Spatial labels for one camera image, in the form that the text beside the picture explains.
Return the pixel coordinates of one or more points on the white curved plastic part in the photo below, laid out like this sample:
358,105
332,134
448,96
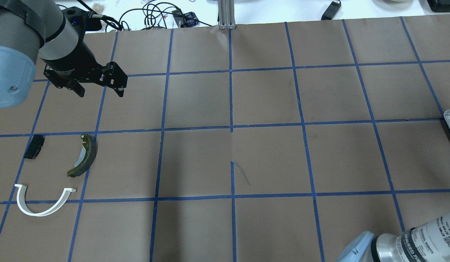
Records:
22,204

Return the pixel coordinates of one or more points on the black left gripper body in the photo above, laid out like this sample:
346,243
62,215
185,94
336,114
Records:
72,62

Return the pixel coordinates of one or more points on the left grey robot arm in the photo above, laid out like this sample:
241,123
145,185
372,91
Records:
39,29

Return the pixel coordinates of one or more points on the black brake pad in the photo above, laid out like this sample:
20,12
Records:
34,147

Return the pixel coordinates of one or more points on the green brake shoe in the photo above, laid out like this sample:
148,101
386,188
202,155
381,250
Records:
87,156

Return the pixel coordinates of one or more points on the black power adapter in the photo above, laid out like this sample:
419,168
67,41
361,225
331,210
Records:
332,9

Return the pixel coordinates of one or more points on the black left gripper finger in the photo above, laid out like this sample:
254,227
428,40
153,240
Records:
119,91
78,89

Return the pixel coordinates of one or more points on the aluminium frame post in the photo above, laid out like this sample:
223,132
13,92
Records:
226,14

